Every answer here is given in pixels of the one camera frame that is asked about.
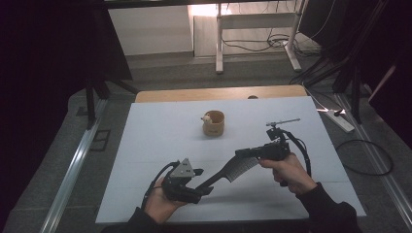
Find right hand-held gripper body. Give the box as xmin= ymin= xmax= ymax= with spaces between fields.
xmin=258 ymin=117 xmax=302 ymax=160

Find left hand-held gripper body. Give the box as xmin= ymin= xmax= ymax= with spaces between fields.
xmin=160 ymin=157 xmax=202 ymax=205

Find black comb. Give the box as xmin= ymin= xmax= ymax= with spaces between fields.
xmin=194 ymin=155 xmax=260 ymax=192

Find person's right hand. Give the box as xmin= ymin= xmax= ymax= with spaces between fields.
xmin=258 ymin=154 xmax=318 ymax=196

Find person's left hand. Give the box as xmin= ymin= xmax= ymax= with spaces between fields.
xmin=143 ymin=179 xmax=188 ymax=225

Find wooden cup with animal figure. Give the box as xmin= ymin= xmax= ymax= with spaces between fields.
xmin=200 ymin=110 xmax=225 ymax=137

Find white table board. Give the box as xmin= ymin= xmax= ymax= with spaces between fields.
xmin=95 ymin=96 xmax=367 ymax=225

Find white power strip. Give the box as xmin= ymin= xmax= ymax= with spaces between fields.
xmin=317 ymin=108 xmax=356 ymax=134

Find wooden table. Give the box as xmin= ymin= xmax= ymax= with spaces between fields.
xmin=134 ymin=84 xmax=308 ymax=104

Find dark floor hatch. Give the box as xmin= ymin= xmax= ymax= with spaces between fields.
xmin=89 ymin=129 xmax=112 ymax=152

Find black metal stand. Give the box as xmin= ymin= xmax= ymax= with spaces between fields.
xmin=85 ymin=72 xmax=141 ymax=131
xmin=289 ymin=48 xmax=368 ymax=125

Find pale rod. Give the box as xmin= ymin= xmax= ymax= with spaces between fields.
xmin=367 ymin=64 xmax=397 ymax=103

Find dark curtain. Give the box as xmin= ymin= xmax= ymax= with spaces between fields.
xmin=0 ymin=0 xmax=133 ymax=224
xmin=298 ymin=0 xmax=412 ymax=150

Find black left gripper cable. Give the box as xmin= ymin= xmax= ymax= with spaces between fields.
xmin=141 ymin=160 xmax=180 ymax=210

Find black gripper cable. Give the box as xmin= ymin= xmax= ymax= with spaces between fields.
xmin=141 ymin=160 xmax=180 ymax=210
xmin=281 ymin=128 xmax=395 ymax=188

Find aluminium floor rail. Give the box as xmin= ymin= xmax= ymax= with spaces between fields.
xmin=39 ymin=98 xmax=109 ymax=233
xmin=334 ymin=92 xmax=412 ymax=229

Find black floor cables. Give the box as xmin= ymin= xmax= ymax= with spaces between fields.
xmin=222 ymin=1 xmax=323 ymax=60

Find white desk frame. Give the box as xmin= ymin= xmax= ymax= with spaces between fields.
xmin=215 ymin=0 xmax=309 ymax=75

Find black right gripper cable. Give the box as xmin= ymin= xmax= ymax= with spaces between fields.
xmin=281 ymin=128 xmax=395 ymax=188

